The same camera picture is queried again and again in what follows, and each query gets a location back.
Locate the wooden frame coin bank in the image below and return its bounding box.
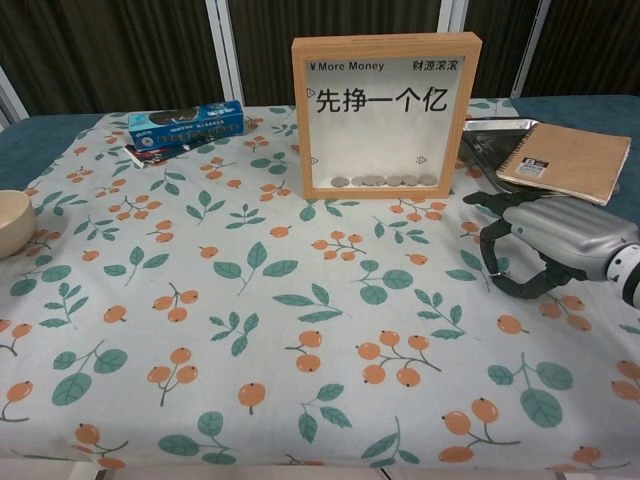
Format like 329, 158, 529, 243
291, 33, 484, 200

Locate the metal tray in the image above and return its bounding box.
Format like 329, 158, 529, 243
459, 117, 621, 201

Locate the brown spiral notebook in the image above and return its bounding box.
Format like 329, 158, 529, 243
493, 122, 632, 206

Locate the beige bowl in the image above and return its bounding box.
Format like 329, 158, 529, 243
0, 189, 38, 260

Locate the floral fruit print tablecloth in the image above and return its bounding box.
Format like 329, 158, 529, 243
0, 97, 640, 474

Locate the blue cookie box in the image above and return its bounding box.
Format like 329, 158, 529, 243
127, 100, 246, 152

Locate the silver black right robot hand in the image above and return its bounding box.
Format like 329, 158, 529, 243
462, 192, 632, 301

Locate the white partition post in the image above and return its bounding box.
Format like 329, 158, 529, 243
508, 0, 552, 100
206, 0, 247, 107
0, 64, 27, 129

